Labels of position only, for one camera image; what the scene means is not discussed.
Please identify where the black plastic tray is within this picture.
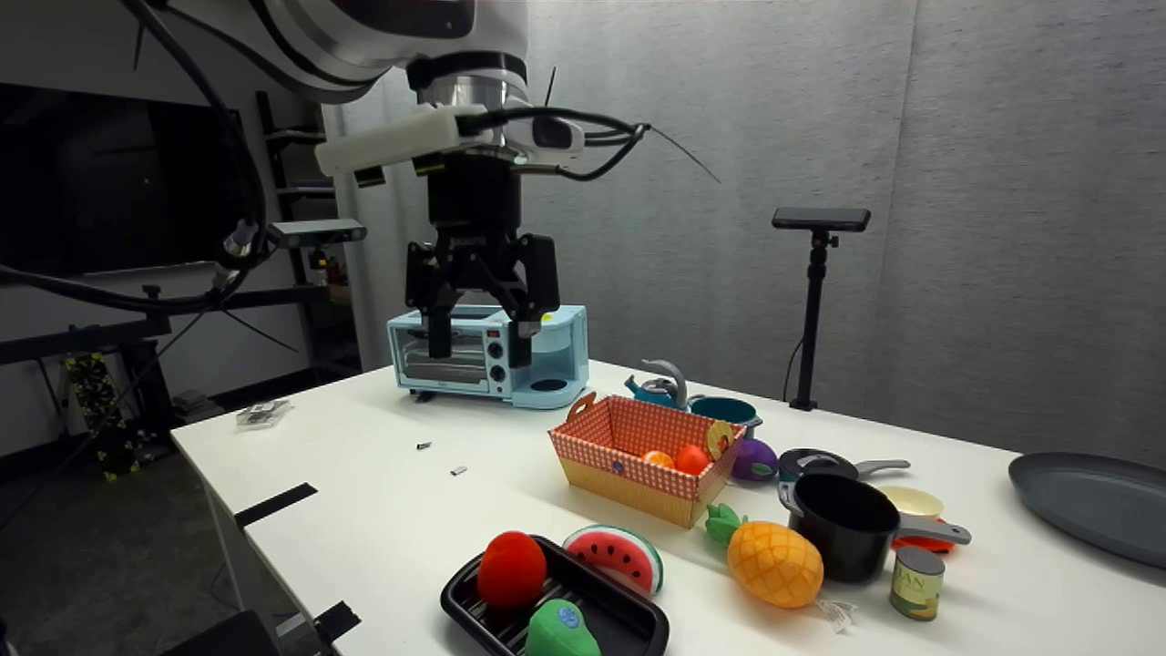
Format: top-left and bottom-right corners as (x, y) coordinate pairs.
(440, 537), (672, 656)

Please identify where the black camera stand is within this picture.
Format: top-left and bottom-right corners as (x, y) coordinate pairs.
(771, 207), (870, 411)

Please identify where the red pompom ball plush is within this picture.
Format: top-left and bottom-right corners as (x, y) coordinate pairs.
(478, 533), (546, 608)

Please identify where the small tin can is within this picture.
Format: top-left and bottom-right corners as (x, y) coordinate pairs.
(889, 548), (943, 621)

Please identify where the green avocado plush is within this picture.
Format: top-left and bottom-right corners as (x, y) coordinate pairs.
(522, 597), (601, 656)

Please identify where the orange pineapple plush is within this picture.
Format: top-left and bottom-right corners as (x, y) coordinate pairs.
(703, 503), (825, 614)

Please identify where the teal toy kettle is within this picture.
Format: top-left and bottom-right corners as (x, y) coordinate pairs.
(622, 356), (688, 411)

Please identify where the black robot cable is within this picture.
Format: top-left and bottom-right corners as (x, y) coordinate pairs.
(0, 0), (277, 312)

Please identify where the red tomato plush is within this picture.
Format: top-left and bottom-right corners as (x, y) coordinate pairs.
(675, 445), (709, 479)

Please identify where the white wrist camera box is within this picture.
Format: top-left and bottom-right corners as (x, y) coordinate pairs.
(315, 106), (590, 184)

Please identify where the purple eggplant plush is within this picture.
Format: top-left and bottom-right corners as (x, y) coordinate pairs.
(734, 436), (775, 486)

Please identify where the orange checkered paper basket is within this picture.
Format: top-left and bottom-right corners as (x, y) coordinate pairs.
(549, 395), (742, 529)

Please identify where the light blue toy toaster oven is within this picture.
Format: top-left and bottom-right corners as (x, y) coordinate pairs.
(386, 304), (586, 411)

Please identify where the orange plush fruit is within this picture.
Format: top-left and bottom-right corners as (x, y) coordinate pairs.
(643, 448), (675, 470)

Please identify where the teal toy pot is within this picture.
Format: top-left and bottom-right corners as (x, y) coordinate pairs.
(688, 397), (759, 428)

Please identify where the lemon slice plush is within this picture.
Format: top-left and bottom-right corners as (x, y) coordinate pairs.
(707, 419), (740, 459)

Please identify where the dark grey plate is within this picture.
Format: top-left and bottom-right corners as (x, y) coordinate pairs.
(1011, 453), (1166, 569)

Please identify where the watermelon slice plush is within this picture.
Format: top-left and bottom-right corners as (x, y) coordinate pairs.
(564, 525), (663, 597)

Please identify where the black pot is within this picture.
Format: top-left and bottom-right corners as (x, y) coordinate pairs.
(775, 470), (977, 587)

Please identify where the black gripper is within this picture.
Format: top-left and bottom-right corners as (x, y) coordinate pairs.
(406, 152), (561, 369)

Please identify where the black monitor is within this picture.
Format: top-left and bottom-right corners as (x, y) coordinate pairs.
(0, 84), (249, 278)

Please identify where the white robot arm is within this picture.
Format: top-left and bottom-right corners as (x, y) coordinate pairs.
(164, 0), (559, 369)

